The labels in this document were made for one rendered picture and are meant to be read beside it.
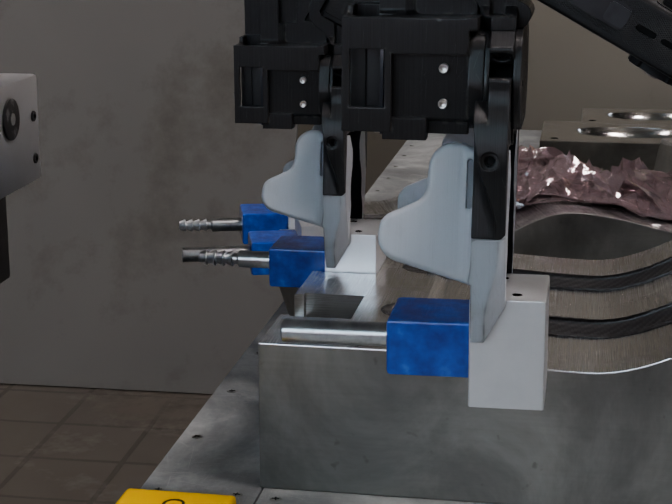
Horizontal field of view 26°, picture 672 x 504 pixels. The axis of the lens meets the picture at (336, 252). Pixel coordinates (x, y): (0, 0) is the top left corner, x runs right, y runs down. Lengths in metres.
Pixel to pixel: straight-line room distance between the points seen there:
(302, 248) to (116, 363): 2.50
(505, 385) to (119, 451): 2.46
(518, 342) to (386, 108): 0.13
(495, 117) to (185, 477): 0.35
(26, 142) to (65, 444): 1.98
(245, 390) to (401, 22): 0.44
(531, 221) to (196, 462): 0.38
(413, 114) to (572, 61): 3.40
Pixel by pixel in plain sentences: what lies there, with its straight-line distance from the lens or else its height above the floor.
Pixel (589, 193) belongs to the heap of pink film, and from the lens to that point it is 1.21.
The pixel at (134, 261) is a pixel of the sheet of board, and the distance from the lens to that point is 3.49.
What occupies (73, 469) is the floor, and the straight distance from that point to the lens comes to 3.05.
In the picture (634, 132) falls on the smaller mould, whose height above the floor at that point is 0.86.
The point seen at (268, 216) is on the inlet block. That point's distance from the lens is 1.28.
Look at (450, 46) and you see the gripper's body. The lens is 0.65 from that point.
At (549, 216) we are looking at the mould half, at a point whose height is 0.89.
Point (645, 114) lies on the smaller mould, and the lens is 1.97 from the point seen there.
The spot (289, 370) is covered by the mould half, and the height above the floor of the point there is 0.87.
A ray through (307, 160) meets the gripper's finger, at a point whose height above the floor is 0.97.
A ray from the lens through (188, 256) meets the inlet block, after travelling 1.19.
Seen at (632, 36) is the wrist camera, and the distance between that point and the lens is 0.66.
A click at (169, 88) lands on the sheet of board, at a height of 0.69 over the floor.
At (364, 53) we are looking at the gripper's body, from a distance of 0.67.
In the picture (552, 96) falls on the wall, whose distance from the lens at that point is 4.07.
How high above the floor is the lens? 1.14
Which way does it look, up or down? 14 degrees down
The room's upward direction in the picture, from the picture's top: straight up
